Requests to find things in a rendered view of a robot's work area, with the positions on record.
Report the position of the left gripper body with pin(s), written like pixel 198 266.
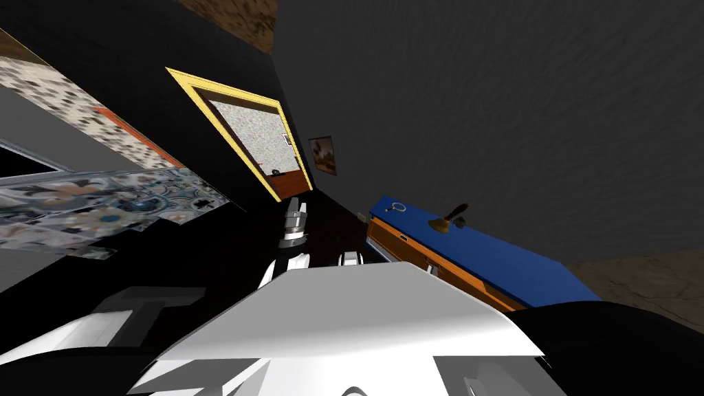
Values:
pixel 295 225

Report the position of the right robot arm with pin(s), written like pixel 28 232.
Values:
pixel 605 352

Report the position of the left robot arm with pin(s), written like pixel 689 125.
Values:
pixel 66 333

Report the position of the yellow framed door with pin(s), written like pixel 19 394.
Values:
pixel 258 137

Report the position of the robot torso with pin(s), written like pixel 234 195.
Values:
pixel 352 308

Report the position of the blue topped orange wooden cabinet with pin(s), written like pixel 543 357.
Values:
pixel 495 258

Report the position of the brown framed wall picture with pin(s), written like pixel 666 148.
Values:
pixel 323 155

